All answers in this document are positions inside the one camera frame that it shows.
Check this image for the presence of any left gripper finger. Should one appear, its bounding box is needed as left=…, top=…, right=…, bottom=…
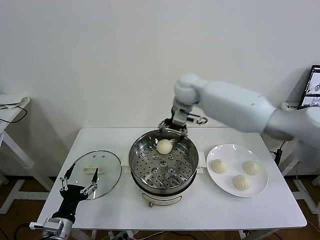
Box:
left=59, top=163, right=77, bottom=193
left=79, top=167, right=100, bottom=196

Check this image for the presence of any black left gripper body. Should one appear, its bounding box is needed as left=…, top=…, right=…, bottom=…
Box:
left=51, top=184, right=89, bottom=221

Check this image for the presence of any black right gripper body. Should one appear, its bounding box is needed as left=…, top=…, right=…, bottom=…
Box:
left=163, top=114, right=188, bottom=132

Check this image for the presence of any round glass pot lid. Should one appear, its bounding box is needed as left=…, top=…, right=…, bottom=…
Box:
left=65, top=149, right=123, bottom=201

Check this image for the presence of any white steamed baozi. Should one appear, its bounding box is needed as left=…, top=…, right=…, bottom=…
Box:
left=156, top=139, right=173, bottom=155
left=242, top=160, right=261, bottom=176
left=232, top=174, right=251, bottom=192
left=211, top=159, right=227, bottom=174

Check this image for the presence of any stainless steel steamer basket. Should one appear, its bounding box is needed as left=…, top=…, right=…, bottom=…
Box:
left=127, top=129, right=200, bottom=193

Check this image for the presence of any white round plate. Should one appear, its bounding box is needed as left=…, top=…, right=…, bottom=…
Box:
left=205, top=143, right=270, bottom=198

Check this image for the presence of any cream electric pot base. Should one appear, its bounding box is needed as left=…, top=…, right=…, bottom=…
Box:
left=120, top=151, right=206, bottom=208

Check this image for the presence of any white side table with cloth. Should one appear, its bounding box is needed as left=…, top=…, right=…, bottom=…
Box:
left=0, top=94, right=51, bottom=216

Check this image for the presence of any white folded cloth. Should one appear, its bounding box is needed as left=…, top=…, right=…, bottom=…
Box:
left=0, top=94, right=31, bottom=110

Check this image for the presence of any white side table with laptop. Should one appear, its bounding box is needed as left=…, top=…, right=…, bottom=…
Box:
left=279, top=101, right=320, bottom=215

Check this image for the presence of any grey open laptop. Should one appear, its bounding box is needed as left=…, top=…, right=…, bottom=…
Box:
left=297, top=64, right=320, bottom=111

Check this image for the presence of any thin black cable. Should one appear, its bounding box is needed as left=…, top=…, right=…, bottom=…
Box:
left=0, top=104, right=28, bottom=124

